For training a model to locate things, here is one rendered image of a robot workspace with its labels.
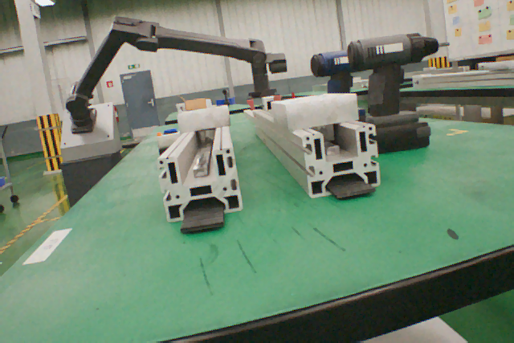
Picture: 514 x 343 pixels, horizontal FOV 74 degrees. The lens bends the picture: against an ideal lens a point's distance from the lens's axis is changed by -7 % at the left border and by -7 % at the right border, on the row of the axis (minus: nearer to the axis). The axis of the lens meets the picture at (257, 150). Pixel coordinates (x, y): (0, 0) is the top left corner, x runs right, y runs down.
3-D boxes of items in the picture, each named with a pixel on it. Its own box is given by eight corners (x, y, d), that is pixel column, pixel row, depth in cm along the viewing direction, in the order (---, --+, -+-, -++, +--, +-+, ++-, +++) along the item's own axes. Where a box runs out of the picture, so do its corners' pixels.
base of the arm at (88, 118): (75, 112, 144) (71, 134, 137) (69, 97, 138) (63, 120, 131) (97, 109, 145) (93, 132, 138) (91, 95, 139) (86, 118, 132)
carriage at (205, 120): (189, 137, 93) (184, 111, 92) (230, 130, 94) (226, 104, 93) (181, 146, 78) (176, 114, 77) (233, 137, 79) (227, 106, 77)
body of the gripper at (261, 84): (278, 93, 129) (275, 72, 128) (250, 97, 129) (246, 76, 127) (275, 93, 136) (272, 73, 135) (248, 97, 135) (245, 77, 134)
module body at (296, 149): (255, 134, 127) (251, 110, 126) (283, 129, 128) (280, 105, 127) (309, 198, 49) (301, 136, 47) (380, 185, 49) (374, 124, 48)
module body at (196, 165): (201, 143, 126) (197, 118, 125) (230, 138, 127) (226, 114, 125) (168, 222, 47) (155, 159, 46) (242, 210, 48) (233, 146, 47)
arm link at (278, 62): (250, 40, 126) (253, 55, 121) (283, 35, 126) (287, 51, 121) (253, 66, 136) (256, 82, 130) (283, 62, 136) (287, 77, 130)
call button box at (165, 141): (163, 152, 117) (160, 132, 116) (193, 147, 118) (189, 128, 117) (159, 156, 109) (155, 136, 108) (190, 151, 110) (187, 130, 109)
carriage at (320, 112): (275, 136, 70) (270, 101, 69) (330, 128, 71) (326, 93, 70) (291, 149, 54) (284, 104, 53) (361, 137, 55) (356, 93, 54)
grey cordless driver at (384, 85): (356, 149, 76) (344, 42, 72) (446, 136, 75) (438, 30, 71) (365, 156, 68) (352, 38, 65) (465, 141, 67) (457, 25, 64)
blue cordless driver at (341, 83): (317, 139, 97) (307, 55, 93) (382, 127, 101) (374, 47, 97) (329, 142, 89) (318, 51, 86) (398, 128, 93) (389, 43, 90)
